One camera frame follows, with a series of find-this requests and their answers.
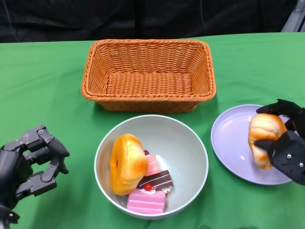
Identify magenta striped toy cake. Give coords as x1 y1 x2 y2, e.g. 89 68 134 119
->
127 183 167 214

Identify striped crescent toy bread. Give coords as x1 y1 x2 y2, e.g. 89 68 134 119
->
248 113 288 170

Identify green tablecloth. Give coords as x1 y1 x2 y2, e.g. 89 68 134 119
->
0 31 305 229

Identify grey aluminium frame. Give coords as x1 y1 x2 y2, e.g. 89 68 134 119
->
279 0 305 33

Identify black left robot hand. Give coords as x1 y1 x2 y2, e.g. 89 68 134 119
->
0 124 71 208

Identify chocolate toy cake slice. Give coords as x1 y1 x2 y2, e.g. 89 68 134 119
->
137 169 174 191

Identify black backdrop curtain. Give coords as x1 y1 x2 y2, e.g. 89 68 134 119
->
0 0 294 44

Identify pale grey-green bowl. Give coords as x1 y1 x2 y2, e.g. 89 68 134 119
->
94 115 209 220

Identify lilac plate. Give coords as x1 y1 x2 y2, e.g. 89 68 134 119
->
210 104 301 186

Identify ring-shaped orange toy bread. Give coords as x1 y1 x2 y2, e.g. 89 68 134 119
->
109 133 148 196

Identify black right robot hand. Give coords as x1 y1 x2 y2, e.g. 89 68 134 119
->
254 98 305 186

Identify light pink cherry cake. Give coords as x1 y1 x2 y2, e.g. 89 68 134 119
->
143 150 160 177

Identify orange wicker basket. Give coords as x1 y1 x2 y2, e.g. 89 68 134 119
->
81 39 217 113

